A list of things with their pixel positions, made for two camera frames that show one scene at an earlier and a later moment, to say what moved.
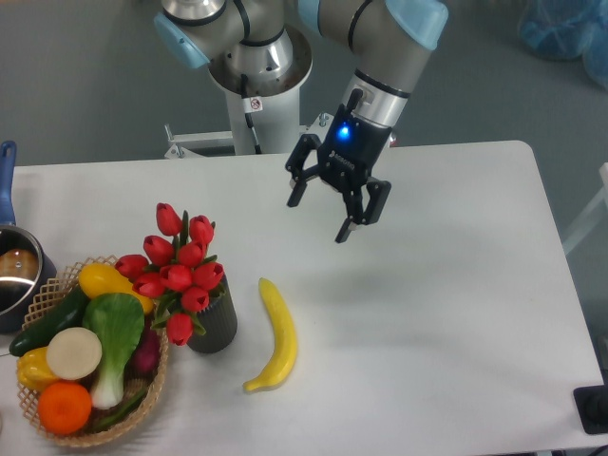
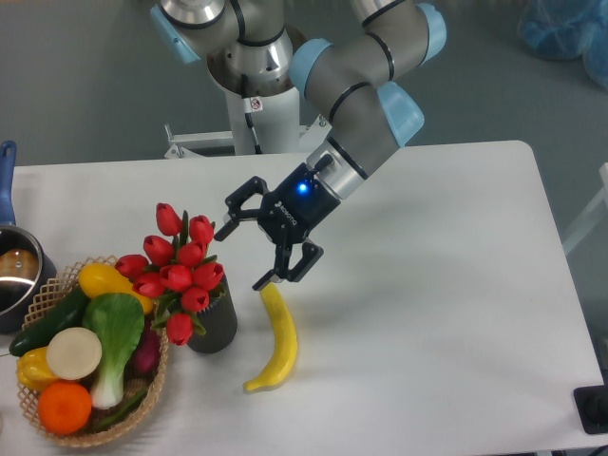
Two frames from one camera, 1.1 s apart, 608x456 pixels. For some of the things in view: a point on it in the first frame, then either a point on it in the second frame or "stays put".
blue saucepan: [26, 262] stays put
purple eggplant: [143, 362] stays put
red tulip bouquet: [180, 273] stays put
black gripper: [346, 158] → [290, 211]
